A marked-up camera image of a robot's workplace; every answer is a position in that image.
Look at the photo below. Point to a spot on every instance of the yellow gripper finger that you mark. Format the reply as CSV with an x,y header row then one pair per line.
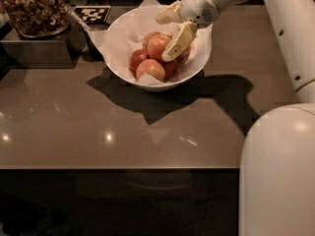
x,y
171,14
182,37

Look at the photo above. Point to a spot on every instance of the left dark red apple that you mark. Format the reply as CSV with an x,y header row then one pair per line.
x,y
137,57

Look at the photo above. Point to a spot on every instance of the white ceramic bowl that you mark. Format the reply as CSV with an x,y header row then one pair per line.
x,y
193,70

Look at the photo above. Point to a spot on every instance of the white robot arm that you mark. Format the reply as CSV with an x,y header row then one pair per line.
x,y
277,165

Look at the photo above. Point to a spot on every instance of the lower right red apple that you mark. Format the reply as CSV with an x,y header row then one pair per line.
x,y
170,68

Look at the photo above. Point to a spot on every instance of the back hidden red apple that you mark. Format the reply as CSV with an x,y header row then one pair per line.
x,y
146,38

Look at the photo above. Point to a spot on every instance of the front pale red apple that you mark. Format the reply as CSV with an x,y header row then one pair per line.
x,y
151,67

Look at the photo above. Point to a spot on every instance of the dark metal stand box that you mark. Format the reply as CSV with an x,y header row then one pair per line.
x,y
58,52

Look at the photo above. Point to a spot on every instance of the top centre red apple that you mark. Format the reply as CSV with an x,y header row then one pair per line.
x,y
157,45

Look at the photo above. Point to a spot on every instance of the metal serving scoop handle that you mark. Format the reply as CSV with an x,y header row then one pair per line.
x,y
74,16

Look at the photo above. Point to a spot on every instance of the white paper bowl liner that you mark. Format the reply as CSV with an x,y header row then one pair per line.
x,y
128,33

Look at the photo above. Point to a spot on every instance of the glass container of nuts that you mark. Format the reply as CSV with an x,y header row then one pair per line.
x,y
37,18

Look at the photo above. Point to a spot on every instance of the black white fiducial marker card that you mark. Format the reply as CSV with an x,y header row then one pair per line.
x,y
93,14

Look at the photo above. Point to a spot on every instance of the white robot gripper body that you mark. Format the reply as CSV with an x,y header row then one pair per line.
x,y
198,7

